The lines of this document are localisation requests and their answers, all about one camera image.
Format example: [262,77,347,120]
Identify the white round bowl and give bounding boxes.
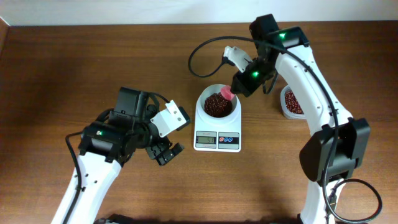
[198,84,238,118]

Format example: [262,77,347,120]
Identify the red beans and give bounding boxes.
[204,90,304,118]

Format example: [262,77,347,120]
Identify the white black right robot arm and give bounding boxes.
[232,14,370,223]

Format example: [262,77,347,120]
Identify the clear plastic bean container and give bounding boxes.
[280,85,305,119]

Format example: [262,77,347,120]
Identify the white digital kitchen scale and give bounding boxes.
[193,91,242,152]

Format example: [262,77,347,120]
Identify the pink plastic measuring scoop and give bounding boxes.
[220,85,235,101]

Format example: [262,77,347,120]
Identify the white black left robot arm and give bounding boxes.
[52,87,190,223]

